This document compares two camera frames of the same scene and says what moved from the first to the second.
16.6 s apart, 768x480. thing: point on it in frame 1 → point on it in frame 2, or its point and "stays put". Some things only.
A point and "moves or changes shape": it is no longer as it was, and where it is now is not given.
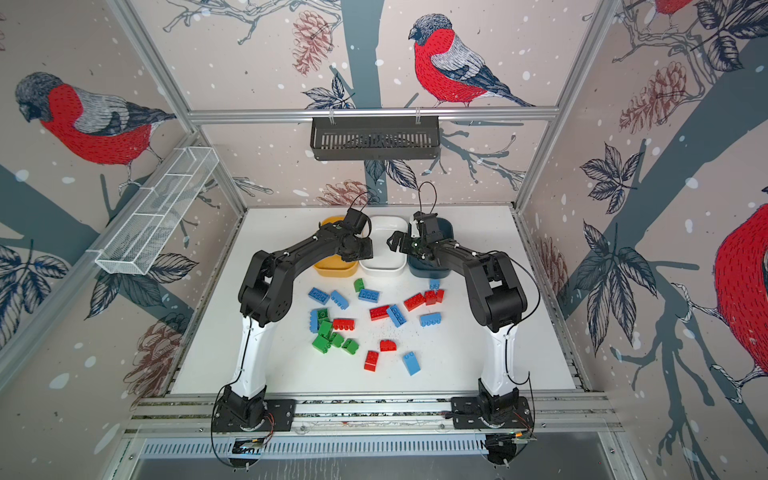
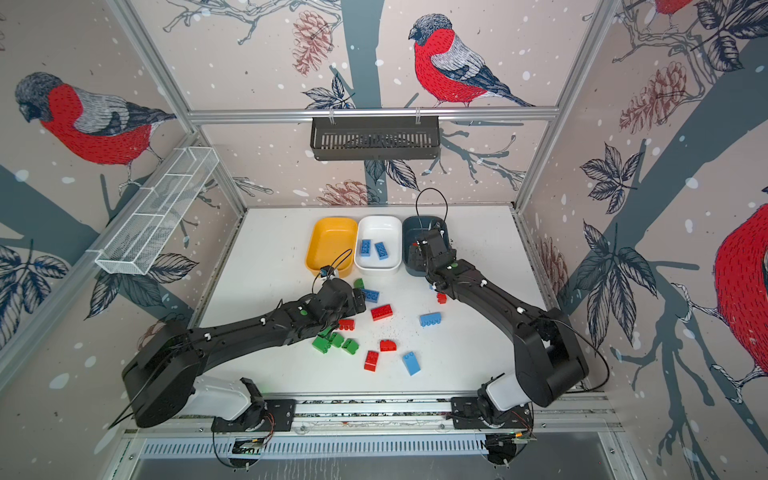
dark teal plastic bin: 424,269 stays put
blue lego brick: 369,295 stays put
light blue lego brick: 339,300 moves or changes shape
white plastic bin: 384,260 stays put
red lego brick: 379,313 stays put
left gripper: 367,254 → 355,308
